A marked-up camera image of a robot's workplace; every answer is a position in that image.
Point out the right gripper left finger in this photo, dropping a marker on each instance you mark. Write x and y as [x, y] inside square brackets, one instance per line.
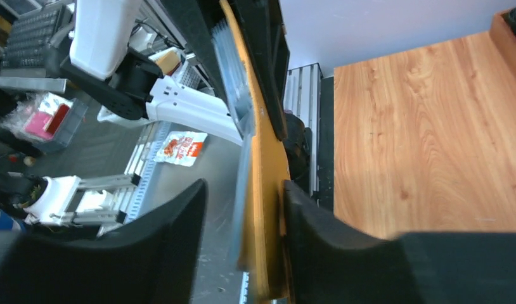
[150, 260]

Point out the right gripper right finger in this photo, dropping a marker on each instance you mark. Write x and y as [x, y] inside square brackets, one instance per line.
[332, 262]

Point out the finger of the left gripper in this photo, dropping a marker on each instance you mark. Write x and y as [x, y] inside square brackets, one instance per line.
[194, 20]
[263, 29]

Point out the yellow leather card holder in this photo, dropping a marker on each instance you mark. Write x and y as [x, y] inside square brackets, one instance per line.
[257, 224]

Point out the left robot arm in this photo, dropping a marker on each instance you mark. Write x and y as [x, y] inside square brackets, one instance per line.
[126, 82]

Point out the orange drink bottle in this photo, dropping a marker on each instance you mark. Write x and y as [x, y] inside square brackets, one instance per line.
[181, 148]

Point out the black keyboard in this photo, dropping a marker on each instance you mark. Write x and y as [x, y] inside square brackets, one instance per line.
[30, 35]

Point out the grey crate with pink items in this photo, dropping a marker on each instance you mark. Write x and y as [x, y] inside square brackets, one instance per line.
[47, 121]

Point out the wooden compartment tray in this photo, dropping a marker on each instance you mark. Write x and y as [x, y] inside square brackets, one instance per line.
[504, 39]

